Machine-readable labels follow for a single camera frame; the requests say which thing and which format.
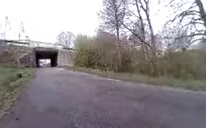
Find row of yellow-green bushes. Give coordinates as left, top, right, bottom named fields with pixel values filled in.
left=72, top=31, right=206, bottom=82

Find grey asphalt path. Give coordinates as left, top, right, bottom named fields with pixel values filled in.
left=0, top=66, right=206, bottom=128

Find concrete underpass bridge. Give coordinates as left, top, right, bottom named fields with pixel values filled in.
left=0, top=37, right=76, bottom=69

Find narrow grass verge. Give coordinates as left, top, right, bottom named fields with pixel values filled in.
left=62, top=65, right=206, bottom=92

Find bare trees behind bridge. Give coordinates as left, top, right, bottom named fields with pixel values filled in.
left=55, top=30, right=76, bottom=50

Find brown bushes by bridge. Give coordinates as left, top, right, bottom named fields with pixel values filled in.
left=0, top=44, right=36, bottom=68

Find grass verge with dry leaves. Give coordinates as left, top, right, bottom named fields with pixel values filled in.
left=0, top=62, right=36, bottom=125

